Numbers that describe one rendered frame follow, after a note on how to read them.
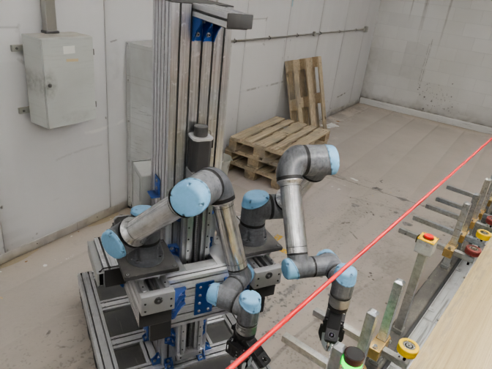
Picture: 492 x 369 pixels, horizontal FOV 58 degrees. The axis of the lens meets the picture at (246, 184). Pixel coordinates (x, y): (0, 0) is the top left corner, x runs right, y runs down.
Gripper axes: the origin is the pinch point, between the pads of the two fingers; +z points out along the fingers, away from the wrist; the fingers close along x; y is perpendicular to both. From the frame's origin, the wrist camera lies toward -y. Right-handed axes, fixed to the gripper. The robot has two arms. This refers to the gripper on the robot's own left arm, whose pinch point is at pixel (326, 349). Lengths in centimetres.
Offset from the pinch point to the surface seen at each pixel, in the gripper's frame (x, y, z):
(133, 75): 204, 195, -36
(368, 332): -12.3, 0.6, -13.0
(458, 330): -50, 37, 3
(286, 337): 16.2, 7.3, 7.8
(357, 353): -8.6, -22.0, -23.5
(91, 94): 204, 139, -31
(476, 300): -60, 63, 3
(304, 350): 8.3, 4.1, 7.9
